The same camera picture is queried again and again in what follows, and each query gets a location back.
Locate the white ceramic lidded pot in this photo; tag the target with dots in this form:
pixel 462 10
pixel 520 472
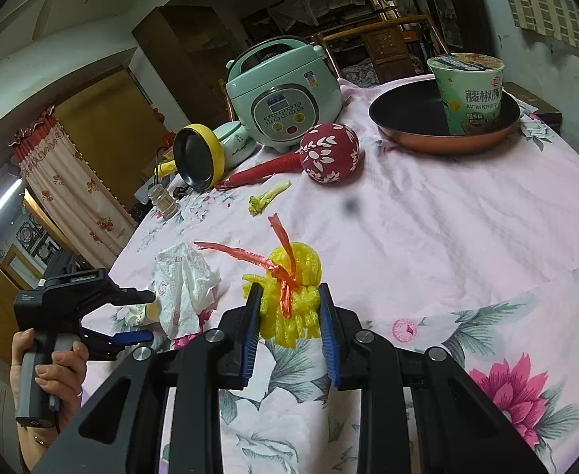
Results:
pixel 235 145

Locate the wooden cabinet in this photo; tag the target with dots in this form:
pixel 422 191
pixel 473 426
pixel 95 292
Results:
pixel 190 54

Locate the person's left forearm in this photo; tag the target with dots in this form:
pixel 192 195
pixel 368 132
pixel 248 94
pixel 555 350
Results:
pixel 32 444

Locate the red patterned massage hammer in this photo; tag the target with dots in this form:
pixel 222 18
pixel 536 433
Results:
pixel 331 150

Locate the red floral curtain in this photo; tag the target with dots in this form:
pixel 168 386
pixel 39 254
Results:
pixel 72 187

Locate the red plastic strip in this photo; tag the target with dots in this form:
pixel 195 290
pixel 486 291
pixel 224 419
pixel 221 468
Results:
pixel 235 252

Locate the pale green celery piece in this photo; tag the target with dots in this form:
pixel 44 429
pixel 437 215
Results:
pixel 269 196

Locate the person's left hand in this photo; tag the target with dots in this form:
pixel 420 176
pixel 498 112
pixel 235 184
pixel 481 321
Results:
pixel 69 375

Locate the wooden chair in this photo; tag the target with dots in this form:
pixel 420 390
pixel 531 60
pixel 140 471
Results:
pixel 385 44

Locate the small glass jar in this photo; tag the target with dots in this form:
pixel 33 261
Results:
pixel 163 202

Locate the copper frying pan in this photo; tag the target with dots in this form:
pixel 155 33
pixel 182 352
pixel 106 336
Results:
pixel 408 116

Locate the small yellow frying pan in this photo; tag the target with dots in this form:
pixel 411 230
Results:
pixel 195 158

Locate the mint green rice cooker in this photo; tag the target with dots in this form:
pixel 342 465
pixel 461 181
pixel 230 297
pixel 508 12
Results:
pixel 279 89

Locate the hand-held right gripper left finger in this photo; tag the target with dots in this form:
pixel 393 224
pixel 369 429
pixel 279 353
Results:
pixel 252 335

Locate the pink floral tablecloth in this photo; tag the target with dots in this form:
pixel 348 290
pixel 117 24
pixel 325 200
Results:
pixel 442 237

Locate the white wrapper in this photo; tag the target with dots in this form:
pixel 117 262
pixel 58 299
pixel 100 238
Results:
pixel 180 281

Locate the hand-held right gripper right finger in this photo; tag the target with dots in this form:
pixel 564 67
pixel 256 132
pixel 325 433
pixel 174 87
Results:
pixel 328 340

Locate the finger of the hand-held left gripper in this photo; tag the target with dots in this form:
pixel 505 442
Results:
pixel 126 297
pixel 131 338

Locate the green instant noodle cup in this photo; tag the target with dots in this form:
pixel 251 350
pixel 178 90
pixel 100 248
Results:
pixel 469 98

